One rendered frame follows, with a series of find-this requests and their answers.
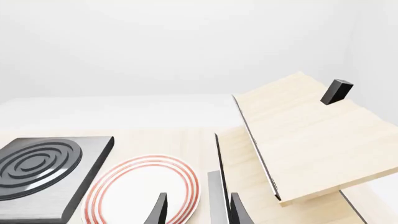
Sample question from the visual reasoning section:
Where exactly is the pale wooden cabinet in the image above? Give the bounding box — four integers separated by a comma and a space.
207, 71, 398, 224

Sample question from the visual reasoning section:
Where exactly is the small black block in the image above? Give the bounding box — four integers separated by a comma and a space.
320, 78, 354, 106

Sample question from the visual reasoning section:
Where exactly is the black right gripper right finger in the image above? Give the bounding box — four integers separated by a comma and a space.
229, 192, 256, 224

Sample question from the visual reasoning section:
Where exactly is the white plate with red rings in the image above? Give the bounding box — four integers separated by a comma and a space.
80, 154, 201, 224

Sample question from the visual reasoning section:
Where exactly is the flat black stove plate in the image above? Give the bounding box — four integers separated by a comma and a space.
0, 136, 115, 224

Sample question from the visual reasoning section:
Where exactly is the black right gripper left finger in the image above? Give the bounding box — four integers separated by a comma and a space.
142, 192, 168, 224

